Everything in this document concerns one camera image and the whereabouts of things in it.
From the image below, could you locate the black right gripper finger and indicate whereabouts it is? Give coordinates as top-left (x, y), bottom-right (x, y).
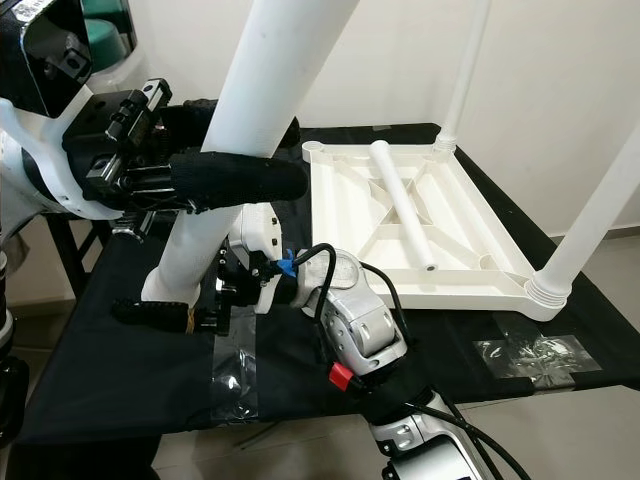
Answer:
top-left (110, 298), bottom-right (198, 333)

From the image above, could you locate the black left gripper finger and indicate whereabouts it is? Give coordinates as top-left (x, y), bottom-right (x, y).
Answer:
top-left (170, 150), bottom-right (309, 211)
top-left (165, 98), bottom-right (221, 133)

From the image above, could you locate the white plastic table leg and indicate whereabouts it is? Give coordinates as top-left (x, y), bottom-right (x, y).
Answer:
top-left (370, 140), bottom-right (439, 273)
top-left (140, 0), bottom-right (361, 306)
top-left (435, 0), bottom-right (493, 151)
top-left (525, 125), bottom-right (640, 306)

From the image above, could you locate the clear plastic bag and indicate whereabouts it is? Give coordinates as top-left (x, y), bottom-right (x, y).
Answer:
top-left (210, 335), bottom-right (261, 423)

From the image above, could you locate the black metal stand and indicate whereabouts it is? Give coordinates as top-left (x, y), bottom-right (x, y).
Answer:
top-left (45, 215), bottom-right (96, 301)

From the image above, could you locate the green lidded plastic container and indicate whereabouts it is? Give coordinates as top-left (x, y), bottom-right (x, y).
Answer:
top-left (80, 0), bottom-right (136, 63)

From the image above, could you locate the white plastic table top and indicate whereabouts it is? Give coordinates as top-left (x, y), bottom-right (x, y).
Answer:
top-left (302, 138), bottom-right (571, 323)

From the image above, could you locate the translucent tape patch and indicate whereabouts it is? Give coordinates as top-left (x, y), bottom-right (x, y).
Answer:
top-left (472, 333), bottom-right (603, 386)

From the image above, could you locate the grey metal folding table frame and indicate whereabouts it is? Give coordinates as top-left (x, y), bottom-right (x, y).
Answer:
top-left (230, 420), bottom-right (321, 453)

